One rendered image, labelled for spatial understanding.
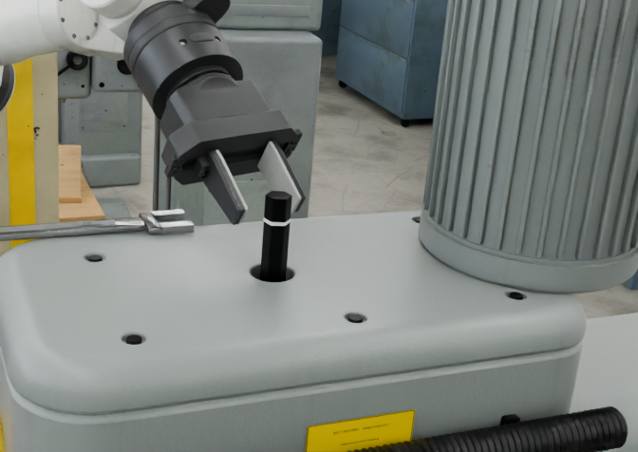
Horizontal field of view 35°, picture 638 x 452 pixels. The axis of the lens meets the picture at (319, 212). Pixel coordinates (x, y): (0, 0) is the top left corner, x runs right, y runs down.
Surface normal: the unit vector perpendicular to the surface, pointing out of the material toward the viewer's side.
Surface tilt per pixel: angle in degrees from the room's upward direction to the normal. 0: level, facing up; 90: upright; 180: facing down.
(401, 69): 90
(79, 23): 73
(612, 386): 0
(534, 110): 90
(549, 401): 90
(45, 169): 90
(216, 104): 31
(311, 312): 0
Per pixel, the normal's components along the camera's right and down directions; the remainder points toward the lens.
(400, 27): -0.92, 0.07
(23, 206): 0.38, 0.36
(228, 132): 0.36, -0.62
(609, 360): 0.08, -0.93
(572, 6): -0.25, 0.33
